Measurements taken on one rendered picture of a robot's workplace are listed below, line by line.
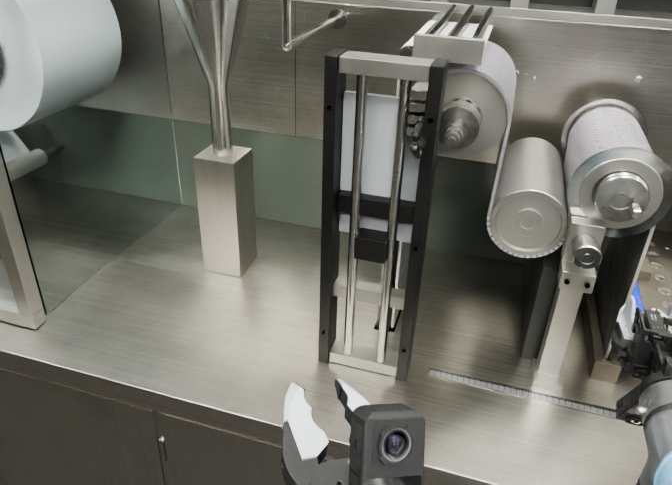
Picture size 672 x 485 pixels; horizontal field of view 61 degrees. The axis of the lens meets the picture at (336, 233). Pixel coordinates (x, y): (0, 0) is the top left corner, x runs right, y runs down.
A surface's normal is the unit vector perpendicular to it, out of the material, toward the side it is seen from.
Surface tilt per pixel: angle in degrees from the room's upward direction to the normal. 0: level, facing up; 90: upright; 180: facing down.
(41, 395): 90
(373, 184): 90
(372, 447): 59
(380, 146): 90
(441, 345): 0
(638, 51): 90
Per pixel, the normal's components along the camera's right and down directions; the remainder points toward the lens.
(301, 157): -0.29, 0.47
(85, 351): 0.03, -0.87
